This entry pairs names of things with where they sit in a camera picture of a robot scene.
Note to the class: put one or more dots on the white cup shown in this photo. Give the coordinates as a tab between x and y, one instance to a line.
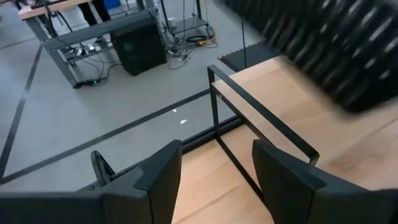
172	21

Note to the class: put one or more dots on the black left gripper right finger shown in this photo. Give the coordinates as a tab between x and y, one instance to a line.
286	180

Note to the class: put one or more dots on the black hazard-striped floor mat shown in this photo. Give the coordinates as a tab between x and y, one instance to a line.
261	56

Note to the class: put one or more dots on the person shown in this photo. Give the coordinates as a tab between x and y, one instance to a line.
93	12

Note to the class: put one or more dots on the black floor power strip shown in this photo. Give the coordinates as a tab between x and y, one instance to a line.
88	82

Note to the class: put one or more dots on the blue bin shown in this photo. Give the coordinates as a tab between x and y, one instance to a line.
112	3

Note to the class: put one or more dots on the wooden desk grey frame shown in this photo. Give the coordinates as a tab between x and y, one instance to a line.
93	31

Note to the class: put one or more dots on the black computer tower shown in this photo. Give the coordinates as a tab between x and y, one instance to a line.
140	49

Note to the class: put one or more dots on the small black device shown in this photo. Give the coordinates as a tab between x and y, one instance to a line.
210	31

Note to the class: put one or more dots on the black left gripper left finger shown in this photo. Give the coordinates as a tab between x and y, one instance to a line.
161	174

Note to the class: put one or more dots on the black plastic slotted basket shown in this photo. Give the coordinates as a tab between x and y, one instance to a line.
342	46

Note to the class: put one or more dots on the black aluminium table frame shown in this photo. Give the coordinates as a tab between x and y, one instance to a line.
214	132

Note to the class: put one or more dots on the black metal cart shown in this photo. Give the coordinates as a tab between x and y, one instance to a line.
189	23

